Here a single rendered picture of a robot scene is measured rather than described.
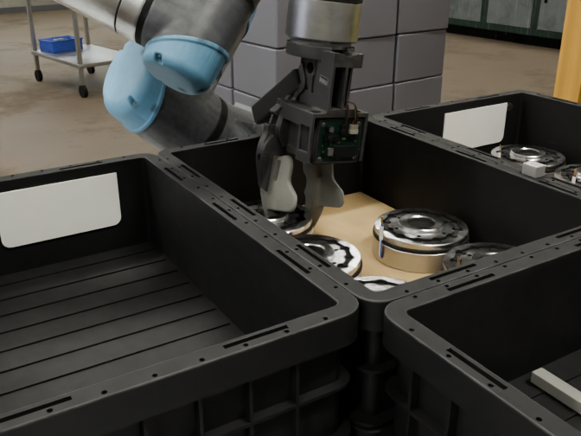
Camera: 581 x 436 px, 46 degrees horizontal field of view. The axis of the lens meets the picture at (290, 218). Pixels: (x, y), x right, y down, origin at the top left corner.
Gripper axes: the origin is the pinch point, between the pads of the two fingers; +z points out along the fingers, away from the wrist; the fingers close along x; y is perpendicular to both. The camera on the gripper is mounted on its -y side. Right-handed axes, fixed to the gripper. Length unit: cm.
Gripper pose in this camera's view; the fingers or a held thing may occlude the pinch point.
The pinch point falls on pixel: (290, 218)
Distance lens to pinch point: 79.4
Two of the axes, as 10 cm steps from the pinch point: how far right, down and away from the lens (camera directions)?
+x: 8.4, -0.9, 5.3
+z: -1.0, 9.4, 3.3
